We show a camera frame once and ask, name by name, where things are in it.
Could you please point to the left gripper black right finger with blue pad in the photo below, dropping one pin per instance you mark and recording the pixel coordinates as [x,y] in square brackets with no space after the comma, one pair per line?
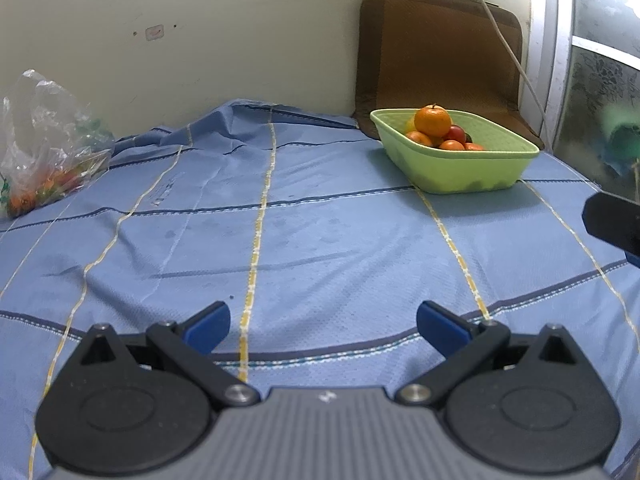
[531,404]

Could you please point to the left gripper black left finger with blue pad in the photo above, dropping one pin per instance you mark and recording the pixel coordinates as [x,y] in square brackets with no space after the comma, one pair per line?
[129,404]

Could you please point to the orange tangerine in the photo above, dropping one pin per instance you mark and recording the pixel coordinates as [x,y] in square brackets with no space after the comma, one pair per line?
[432,120]

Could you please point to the black right gripper tip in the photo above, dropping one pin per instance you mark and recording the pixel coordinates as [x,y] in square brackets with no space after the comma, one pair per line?
[616,221]

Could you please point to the blue striped bed sheet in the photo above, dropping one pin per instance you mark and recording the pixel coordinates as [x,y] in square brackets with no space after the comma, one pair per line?
[322,250]

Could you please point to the green plastic fruit basket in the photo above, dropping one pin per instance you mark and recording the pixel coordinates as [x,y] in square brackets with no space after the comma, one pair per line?
[501,161]

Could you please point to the clear plastic fruit bag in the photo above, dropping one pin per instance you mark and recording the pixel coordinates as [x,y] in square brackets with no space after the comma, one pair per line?
[51,145]

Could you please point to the orange fruit front in basket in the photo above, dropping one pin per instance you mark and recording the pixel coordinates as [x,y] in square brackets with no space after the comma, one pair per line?
[452,145]

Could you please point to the orange fruit in basket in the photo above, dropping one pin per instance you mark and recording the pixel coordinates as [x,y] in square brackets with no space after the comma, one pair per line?
[420,138]
[452,145]

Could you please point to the green blurred object at window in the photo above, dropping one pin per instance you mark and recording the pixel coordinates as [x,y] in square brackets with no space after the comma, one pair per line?
[619,149]

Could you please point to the red fruit in basket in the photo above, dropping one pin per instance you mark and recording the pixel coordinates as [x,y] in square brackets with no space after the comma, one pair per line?
[456,133]

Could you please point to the orange fruit left in basket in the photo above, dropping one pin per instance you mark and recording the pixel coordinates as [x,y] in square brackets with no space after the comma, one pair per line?
[420,138]

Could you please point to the yellow fruit in basket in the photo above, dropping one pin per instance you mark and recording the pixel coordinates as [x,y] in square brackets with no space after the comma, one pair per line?
[410,126]

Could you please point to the brown seat cushion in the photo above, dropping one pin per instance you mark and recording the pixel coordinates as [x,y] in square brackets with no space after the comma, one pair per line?
[453,53]

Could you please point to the window frame with patterned glass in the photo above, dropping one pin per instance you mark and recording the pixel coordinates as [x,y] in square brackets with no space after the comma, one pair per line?
[582,55]

